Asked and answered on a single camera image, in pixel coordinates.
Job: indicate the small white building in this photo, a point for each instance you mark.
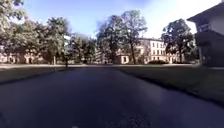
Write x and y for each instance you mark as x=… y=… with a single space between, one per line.
x=123 y=59

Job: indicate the pale pavement strip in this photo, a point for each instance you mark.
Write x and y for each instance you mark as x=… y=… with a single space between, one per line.
x=100 y=65

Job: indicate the dark tall tree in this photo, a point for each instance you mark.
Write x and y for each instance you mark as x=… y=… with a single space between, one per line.
x=110 y=36

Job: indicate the dark asphalt road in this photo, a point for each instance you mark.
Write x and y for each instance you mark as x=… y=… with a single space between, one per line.
x=100 y=96

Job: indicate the dark bush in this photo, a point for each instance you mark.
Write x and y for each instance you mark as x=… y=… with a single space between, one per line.
x=157 y=62

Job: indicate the pale multi-storey building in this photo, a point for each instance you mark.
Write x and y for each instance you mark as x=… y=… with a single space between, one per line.
x=156 y=49

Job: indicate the pale pole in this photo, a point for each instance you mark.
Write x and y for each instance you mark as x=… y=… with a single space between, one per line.
x=54 y=60

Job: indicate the row of trees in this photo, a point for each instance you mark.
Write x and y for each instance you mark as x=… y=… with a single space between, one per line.
x=50 y=36

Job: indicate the grass lawn with dark edge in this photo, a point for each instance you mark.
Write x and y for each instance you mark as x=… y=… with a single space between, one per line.
x=180 y=80

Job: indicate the broad dark tree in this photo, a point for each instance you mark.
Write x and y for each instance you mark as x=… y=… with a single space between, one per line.
x=178 y=35

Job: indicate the low brick building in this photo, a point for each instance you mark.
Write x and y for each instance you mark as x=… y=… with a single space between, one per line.
x=20 y=58

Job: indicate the grass verge with dark kerb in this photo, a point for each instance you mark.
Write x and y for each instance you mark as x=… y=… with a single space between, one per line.
x=20 y=72

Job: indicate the grey building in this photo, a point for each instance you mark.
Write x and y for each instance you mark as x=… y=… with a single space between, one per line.
x=210 y=36

